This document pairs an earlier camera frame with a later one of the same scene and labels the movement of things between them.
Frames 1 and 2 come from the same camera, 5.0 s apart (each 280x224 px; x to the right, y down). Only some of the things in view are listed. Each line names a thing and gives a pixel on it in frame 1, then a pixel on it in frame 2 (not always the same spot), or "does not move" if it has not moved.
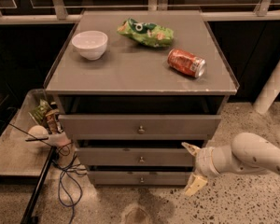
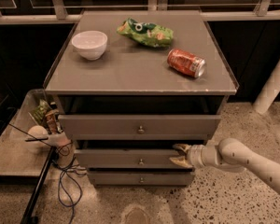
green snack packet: [41, 110] does not move
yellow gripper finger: [194, 185] to [181, 161]
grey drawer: [133, 157] does not move
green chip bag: [147, 33] does not move
